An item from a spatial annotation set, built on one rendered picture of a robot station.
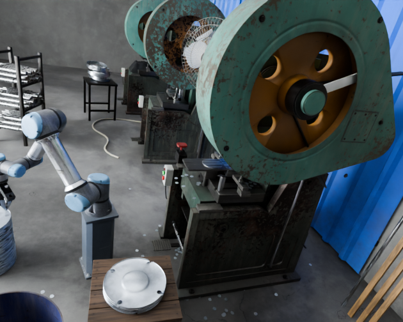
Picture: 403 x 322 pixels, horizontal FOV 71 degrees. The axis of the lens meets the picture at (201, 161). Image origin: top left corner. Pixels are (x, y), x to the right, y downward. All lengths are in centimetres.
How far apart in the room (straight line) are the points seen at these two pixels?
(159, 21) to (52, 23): 551
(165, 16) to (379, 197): 224
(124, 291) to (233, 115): 92
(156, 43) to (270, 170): 183
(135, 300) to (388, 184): 181
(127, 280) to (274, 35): 122
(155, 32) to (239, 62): 179
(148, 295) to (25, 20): 738
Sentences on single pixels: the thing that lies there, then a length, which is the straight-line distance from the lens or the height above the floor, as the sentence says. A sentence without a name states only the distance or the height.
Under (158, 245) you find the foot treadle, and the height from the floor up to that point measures 16.
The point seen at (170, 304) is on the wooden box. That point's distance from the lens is 148.
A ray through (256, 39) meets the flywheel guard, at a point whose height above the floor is 151.
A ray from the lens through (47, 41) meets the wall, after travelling 816.
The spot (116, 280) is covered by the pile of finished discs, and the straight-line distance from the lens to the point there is 151.
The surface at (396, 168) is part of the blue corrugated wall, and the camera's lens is 234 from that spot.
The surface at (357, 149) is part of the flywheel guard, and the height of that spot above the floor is 111.
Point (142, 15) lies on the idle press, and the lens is 450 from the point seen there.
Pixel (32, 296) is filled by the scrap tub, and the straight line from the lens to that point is 141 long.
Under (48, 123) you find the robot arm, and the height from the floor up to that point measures 98.
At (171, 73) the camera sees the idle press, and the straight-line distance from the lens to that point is 286.
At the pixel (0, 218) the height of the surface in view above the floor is 32.
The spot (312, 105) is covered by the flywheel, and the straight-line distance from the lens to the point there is 120.
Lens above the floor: 153
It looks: 25 degrees down
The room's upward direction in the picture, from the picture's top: 11 degrees clockwise
